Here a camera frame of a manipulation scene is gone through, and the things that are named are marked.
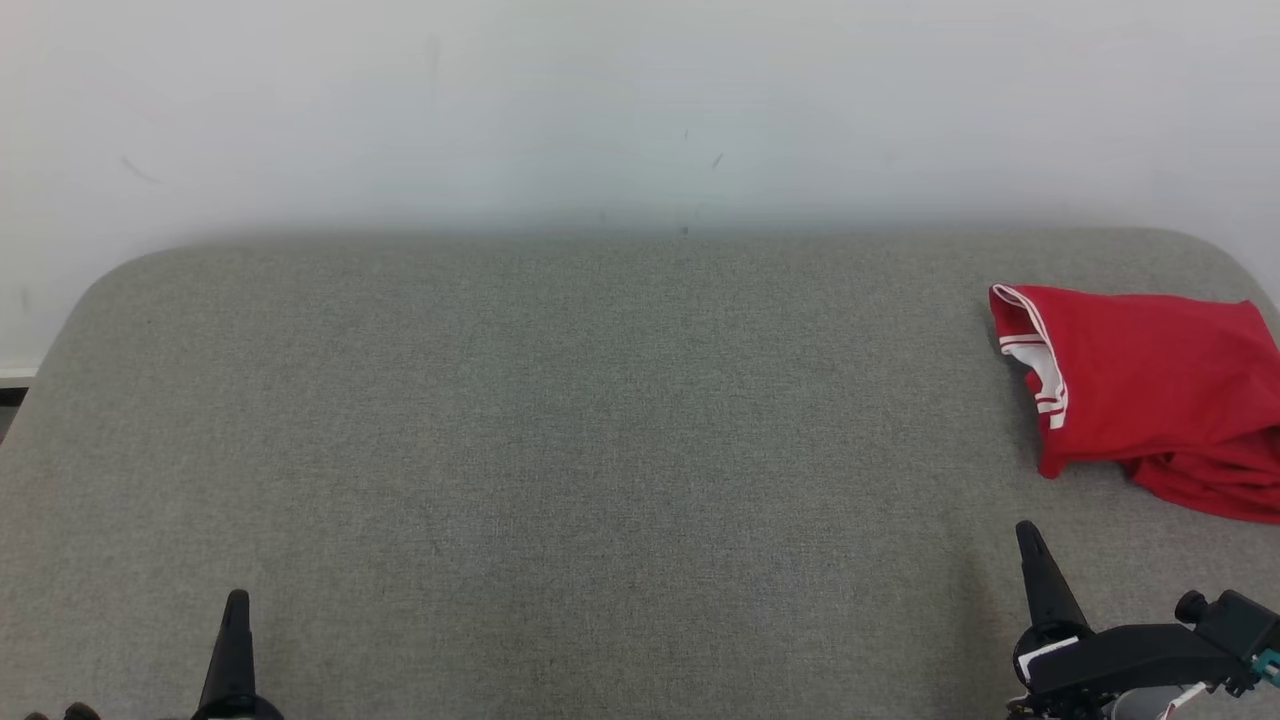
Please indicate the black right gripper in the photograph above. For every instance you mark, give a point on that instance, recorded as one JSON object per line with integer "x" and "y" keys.
{"x": 1130, "y": 655}

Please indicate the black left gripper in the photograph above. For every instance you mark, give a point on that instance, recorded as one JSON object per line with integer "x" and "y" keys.
{"x": 235, "y": 712}

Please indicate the red basketball shorts white stripe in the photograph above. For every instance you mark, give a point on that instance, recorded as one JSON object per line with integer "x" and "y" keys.
{"x": 1220, "y": 485}

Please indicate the red Bulls 23 jersey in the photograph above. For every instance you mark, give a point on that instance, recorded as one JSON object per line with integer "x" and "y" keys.
{"x": 1150, "y": 370}

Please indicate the grey fabric sofa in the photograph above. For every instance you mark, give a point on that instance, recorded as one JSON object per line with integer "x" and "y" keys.
{"x": 600, "y": 480}

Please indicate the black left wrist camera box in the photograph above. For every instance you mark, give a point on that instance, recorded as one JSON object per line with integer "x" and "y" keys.
{"x": 75, "y": 713}

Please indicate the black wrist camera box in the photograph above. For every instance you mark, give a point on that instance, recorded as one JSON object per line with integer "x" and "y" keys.
{"x": 75, "y": 713}
{"x": 1240, "y": 625}

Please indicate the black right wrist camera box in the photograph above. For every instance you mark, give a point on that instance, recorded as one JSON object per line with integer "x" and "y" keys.
{"x": 1240, "y": 625}

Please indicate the wall baseboard strip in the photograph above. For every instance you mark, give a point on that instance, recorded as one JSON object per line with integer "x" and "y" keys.
{"x": 15, "y": 375}

